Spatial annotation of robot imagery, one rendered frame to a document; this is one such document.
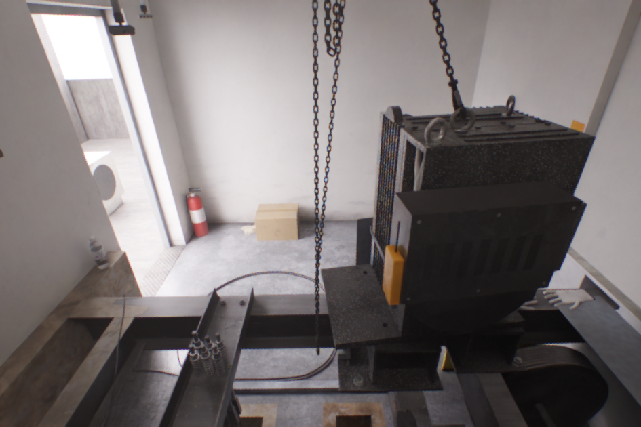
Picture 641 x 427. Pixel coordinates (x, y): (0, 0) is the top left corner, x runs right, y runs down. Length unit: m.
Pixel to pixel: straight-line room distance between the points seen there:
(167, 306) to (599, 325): 2.08
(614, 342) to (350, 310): 1.18
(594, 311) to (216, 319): 1.83
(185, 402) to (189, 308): 0.52
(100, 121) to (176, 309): 6.74
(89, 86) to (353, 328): 7.51
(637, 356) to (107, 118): 8.18
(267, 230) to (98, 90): 5.55
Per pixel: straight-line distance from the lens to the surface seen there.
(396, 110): 1.18
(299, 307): 1.74
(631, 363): 1.95
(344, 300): 1.43
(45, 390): 2.12
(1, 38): 2.17
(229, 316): 1.76
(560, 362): 1.84
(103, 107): 8.19
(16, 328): 2.10
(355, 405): 2.20
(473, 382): 1.65
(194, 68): 3.41
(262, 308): 1.77
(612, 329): 2.06
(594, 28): 2.38
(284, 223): 3.32
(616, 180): 2.21
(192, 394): 1.54
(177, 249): 3.61
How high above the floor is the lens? 1.89
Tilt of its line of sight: 29 degrees down
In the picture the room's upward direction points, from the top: 2 degrees counter-clockwise
